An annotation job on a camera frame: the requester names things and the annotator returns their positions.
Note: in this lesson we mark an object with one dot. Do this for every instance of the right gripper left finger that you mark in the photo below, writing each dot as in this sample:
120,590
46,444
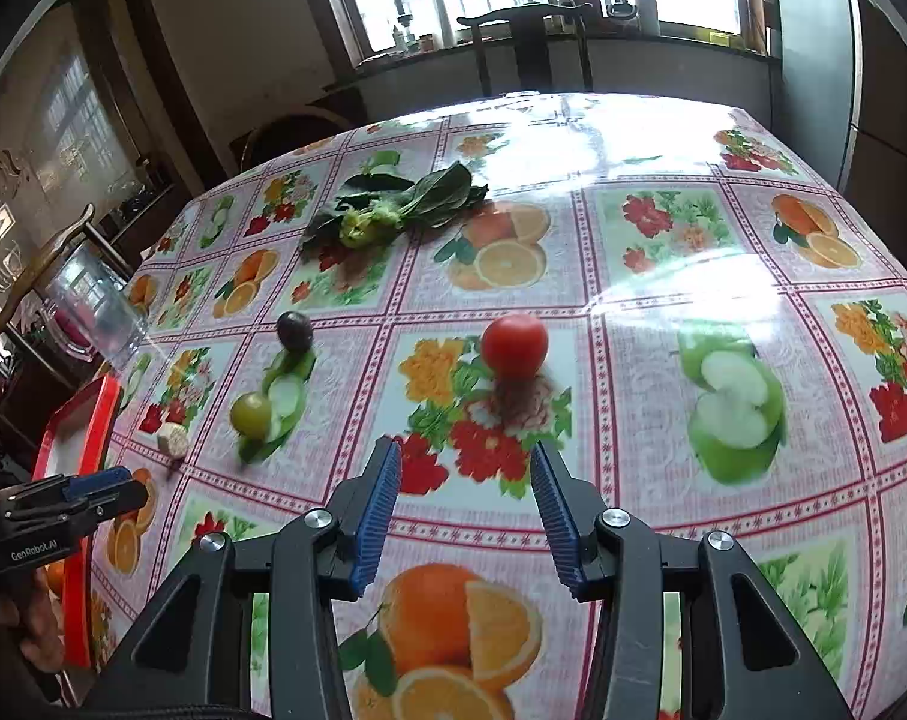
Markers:
188,653

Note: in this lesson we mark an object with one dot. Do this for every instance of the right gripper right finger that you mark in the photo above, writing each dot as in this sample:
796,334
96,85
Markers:
743,655

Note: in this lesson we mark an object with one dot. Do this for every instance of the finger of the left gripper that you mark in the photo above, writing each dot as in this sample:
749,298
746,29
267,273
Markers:
61,489
101,502

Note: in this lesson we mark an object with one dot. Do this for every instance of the small corn piece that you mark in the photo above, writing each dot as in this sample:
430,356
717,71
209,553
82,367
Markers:
172,440

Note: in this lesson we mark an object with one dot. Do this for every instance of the green plum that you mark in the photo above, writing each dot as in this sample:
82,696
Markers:
251,415

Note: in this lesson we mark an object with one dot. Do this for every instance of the dark plum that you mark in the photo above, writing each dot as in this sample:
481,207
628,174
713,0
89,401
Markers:
295,332

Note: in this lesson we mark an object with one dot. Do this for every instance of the small red tomato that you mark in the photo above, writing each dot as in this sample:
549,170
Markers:
515,346

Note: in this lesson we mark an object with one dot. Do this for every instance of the orange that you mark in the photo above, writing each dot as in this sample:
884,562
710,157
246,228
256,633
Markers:
54,573

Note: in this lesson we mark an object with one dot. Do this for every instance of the person's left hand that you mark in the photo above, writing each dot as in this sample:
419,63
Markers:
29,611

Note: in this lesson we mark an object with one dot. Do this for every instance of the red white tray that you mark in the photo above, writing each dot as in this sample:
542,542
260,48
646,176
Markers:
75,443

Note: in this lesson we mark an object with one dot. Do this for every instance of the magenta thermos bottle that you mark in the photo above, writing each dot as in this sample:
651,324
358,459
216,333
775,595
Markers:
73,333

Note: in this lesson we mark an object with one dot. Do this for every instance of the wooden chair left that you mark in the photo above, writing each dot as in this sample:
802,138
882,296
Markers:
45,257

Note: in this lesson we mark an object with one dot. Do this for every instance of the clear glass mug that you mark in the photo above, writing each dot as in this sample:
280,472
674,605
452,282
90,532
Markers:
86,291

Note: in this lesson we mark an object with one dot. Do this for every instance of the floral plastic tablecloth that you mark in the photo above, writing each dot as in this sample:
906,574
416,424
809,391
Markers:
727,349

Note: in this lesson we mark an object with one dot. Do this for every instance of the green leafy vegetable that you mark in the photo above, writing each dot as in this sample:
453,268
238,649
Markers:
373,209

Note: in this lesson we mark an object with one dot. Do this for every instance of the round dark chair back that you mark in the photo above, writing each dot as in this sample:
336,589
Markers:
300,127

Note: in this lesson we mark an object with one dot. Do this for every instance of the silver refrigerator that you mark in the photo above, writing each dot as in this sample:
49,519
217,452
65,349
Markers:
820,88

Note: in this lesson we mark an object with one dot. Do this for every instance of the kettle on windowsill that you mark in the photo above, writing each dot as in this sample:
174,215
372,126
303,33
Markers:
623,11

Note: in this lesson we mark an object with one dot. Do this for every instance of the dark wooden chair far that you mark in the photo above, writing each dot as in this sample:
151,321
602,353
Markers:
529,40

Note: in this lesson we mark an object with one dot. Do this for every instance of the white paper roll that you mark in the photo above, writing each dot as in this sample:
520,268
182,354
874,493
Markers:
648,16

